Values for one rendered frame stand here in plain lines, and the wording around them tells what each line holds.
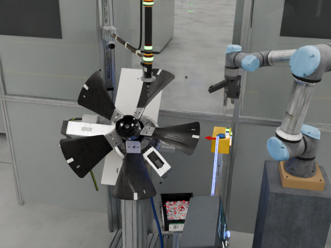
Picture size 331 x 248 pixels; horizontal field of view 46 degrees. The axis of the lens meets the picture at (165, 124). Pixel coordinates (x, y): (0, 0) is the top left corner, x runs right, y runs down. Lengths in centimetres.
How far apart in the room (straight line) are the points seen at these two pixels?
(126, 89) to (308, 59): 110
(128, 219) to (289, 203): 96
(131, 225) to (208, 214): 118
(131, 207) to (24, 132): 119
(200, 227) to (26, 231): 220
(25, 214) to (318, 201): 234
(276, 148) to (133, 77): 96
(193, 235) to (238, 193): 172
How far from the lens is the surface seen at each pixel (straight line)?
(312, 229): 205
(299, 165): 195
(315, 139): 191
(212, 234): 122
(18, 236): 326
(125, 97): 227
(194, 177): 288
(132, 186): 191
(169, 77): 197
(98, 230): 318
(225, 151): 219
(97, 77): 205
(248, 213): 302
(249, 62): 190
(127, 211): 237
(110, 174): 218
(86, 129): 215
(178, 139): 189
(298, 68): 163
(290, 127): 176
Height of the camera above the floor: 204
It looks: 25 degrees down
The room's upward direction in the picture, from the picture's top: 1 degrees clockwise
